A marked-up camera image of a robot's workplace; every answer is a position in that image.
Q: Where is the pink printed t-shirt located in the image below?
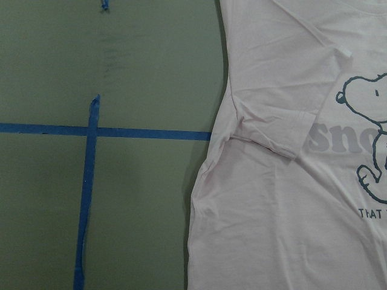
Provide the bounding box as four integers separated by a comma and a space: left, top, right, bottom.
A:
187, 1, 386, 289

